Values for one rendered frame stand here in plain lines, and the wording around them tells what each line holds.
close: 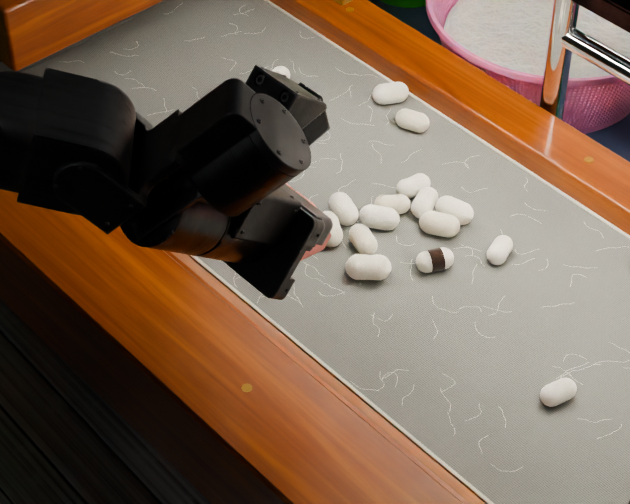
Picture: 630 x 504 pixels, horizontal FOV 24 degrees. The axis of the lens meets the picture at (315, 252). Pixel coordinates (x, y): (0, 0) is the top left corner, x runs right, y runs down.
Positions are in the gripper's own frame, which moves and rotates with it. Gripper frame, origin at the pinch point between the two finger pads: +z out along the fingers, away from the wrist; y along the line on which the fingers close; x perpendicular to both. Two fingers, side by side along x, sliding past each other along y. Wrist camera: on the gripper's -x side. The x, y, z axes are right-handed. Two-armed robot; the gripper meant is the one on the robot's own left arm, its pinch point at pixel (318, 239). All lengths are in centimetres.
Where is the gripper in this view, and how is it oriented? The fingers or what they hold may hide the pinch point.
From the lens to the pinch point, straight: 110.1
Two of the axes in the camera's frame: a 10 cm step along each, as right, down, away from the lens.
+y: -6.7, -5.2, 5.3
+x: -4.9, 8.5, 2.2
